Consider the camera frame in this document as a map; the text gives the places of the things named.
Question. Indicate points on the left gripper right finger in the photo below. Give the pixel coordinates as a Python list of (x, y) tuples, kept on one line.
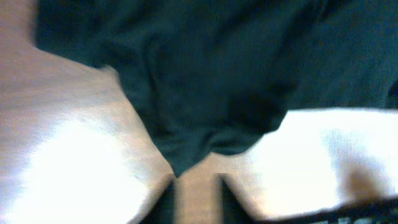
[(232, 206)]

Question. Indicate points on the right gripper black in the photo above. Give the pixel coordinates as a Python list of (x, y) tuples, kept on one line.
[(377, 211)]

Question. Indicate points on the black t-shirt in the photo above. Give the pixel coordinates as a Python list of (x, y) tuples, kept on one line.
[(214, 76)]

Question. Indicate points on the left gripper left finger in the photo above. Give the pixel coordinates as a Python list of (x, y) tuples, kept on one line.
[(160, 210)]

